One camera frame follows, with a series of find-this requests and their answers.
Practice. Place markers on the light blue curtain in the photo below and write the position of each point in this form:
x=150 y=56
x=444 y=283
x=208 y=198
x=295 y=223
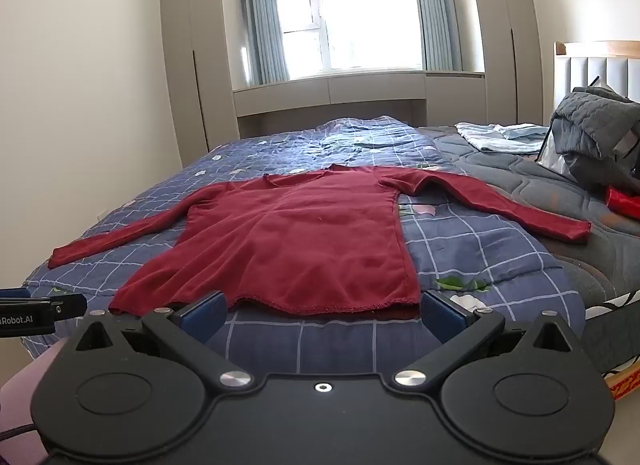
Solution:
x=260 y=20
x=435 y=10

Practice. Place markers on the dark grey quilted jacket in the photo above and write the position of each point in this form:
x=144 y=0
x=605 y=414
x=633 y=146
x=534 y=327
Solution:
x=585 y=120

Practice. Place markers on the grey quilted mattress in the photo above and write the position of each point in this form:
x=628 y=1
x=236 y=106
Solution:
x=540 y=180

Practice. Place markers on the padded wooden headboard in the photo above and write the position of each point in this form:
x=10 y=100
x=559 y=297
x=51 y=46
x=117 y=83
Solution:
x=590 y=72

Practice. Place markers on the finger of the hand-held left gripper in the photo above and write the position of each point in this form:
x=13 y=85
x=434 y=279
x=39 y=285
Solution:
x=70 y=305

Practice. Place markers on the light blue cloth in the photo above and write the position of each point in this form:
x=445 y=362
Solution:
x=500 y=137

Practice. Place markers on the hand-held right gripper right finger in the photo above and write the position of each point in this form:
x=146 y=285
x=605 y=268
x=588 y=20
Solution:
x=442 y=317

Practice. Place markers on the beige wardrobe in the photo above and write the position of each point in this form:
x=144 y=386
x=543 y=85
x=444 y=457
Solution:
x=200 y=45
x=510 y=45

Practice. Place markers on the silver bag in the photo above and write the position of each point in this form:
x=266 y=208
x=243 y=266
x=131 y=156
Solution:
x=552 y=157

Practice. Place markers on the dark red long-sleeved sweater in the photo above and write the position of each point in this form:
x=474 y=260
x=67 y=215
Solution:
x=300 y=235

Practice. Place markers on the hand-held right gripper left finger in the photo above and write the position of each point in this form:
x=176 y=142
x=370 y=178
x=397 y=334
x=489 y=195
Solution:
x=205 y=317

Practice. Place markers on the white-framed window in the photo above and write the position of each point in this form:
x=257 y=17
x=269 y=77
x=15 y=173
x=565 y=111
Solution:
x=360 y=5

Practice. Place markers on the blue checked floral blanket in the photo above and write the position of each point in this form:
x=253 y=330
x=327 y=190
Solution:
x=475 y=255

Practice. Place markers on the shiny red object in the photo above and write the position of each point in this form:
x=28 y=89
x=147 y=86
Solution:
x=625 y=202

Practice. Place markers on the person's purple clothing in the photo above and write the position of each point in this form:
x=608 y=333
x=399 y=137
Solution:
x=25 y=385

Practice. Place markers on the beige window cabinet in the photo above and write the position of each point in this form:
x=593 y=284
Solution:
x=350 y=90

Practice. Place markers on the orange printed object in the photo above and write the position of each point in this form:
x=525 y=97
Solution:
x=627 y=380

